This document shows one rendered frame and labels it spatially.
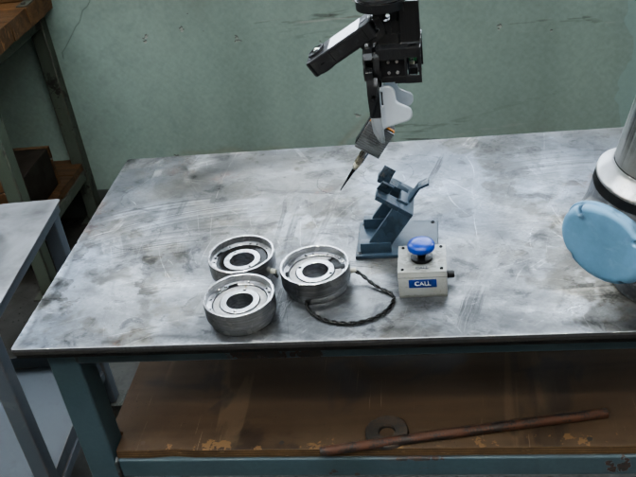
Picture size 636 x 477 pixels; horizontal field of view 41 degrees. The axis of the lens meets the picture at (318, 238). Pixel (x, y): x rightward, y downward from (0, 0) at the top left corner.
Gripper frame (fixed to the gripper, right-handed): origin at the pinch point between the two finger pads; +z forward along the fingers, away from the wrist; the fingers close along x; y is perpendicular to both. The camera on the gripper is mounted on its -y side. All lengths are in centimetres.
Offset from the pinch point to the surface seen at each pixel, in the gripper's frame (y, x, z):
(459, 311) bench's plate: 11.1, -19.0, 19.7
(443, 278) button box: 9.0, -15.3, 16.5
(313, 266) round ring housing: -10.7, -10.0, 17.4
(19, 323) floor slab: -128, 82, 100
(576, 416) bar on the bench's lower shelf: 28, -16, 43
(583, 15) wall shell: 50, 150, 38
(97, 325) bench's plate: -43, -20, 20
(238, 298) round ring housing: -21.0, -17.2, 17.8
